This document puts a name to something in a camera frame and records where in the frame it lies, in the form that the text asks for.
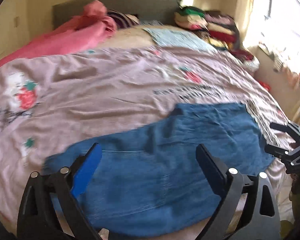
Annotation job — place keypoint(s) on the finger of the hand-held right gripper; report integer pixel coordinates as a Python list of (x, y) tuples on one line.
[(281, 126), (275, 149)]

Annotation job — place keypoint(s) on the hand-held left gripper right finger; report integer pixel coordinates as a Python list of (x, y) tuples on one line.
[(212, 170)]

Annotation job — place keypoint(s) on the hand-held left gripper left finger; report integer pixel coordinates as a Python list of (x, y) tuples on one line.
[(87, 172)]

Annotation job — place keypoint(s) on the blue denim pants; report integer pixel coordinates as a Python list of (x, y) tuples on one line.
[(152, 160)]

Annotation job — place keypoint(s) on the white cloth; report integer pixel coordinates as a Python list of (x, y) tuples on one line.
[(252, 63)]

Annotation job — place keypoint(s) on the lime green clothing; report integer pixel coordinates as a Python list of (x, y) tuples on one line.
[(287, 230)]

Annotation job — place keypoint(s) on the pink strawberry printed blanket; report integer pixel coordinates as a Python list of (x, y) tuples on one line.
[(102, 92)]

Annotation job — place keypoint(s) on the window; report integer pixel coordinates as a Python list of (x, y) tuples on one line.
[(285, 12)]

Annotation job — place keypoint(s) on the pile of folded clothes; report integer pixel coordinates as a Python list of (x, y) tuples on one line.
[(215, 27)]

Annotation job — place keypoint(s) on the cream curtain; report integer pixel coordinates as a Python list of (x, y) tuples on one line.
[(246, 12)]

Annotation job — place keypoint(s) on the light blue cloth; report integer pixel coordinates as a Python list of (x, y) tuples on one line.
[(176, 38)]

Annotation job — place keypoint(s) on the beige bed sheet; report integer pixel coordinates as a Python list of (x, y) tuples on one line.
[(135, 37)]

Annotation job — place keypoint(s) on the purple striped pillow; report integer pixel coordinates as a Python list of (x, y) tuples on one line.
[(122, 20)]

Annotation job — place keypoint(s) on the white wardrobe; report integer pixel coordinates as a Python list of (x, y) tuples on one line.
[(7, 17)]

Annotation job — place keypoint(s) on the grey bed headboard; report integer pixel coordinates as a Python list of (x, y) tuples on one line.
[(140, 5)]

